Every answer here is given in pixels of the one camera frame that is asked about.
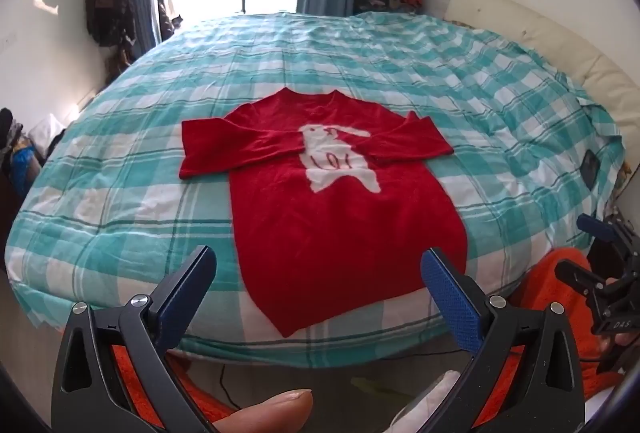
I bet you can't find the person's right hand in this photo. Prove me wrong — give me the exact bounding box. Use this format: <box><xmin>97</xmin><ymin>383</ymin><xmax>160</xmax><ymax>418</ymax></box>
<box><xmin>599</xmin><ymin>332</ymin><xmax>639</xmax><ymax>353</ymax></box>

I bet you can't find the cream padded headboard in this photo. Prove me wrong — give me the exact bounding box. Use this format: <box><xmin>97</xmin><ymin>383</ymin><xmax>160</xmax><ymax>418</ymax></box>
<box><xmin>445</xmin><ymin>0</ymin><xmax>639</xmax><ymax>169</ymax></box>

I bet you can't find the clutter pile beside bed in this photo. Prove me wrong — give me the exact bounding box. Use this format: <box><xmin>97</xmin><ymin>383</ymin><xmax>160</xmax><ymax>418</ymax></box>
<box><xmin>1</xmin><ymin>107</ymin><xmax>66</xmax><ymax>198</ymax></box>

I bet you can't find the black cable on floor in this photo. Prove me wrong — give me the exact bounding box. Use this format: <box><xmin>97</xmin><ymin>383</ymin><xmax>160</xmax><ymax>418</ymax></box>
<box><xmin>218</xmin><ymin>347</ymin><xmax>467</xmax><ymax>411</ymax></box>

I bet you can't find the red sweater with white animal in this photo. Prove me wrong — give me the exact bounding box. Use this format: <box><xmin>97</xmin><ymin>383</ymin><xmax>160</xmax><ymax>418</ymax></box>
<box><xmin>179</xmin><ymin>89</ymin><xmax>468</xmax><ymax>337</ymax></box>

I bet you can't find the teal white plaid bed cover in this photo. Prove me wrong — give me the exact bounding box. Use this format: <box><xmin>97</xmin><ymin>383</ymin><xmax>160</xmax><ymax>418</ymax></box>
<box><xmin>6</xmin><ymin>13</ymin><xmax>630</xmax><ymax>368</ymax></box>

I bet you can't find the person's left hand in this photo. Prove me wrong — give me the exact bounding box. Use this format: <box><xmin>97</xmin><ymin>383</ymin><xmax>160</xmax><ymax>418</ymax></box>
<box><xmin>214</xmin><ymin>389</ymin><xmax>314</xmax><ymax>433</ymax></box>

